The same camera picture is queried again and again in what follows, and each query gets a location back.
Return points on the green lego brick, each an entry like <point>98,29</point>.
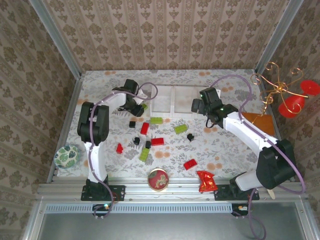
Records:
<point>144,106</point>
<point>144,154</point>
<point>180,129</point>
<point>156,120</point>

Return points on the black lego brick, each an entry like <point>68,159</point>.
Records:
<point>132,124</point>
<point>148,144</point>
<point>190,137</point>
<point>136,140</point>

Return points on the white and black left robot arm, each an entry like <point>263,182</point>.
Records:
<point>96,162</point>

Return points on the white three-compartment container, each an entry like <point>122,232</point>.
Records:
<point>162,100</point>

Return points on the small red lego brick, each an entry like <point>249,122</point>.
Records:
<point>119,148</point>

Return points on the orange-brown wooden block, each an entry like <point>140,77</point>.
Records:
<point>262,122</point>

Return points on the floral patterned table cover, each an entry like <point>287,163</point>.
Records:
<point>175,155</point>

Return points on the red snack packet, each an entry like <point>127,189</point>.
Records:
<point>206,182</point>

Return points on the round tin with floral lid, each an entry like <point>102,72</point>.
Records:
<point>158,180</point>

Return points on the leaf patterned bowl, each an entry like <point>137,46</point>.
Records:
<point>67,156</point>

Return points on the red plastic goblet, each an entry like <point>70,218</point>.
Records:
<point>311,87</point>

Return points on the wooden spoon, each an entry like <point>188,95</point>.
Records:
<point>272,194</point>

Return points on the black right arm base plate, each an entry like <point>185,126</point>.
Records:
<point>220,195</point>

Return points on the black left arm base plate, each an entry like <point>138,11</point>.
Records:
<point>120,192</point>

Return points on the aluminium front frame beam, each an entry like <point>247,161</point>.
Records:
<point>180,195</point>

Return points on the aluminium frame post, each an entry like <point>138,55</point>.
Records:
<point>57,42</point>
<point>277,37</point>

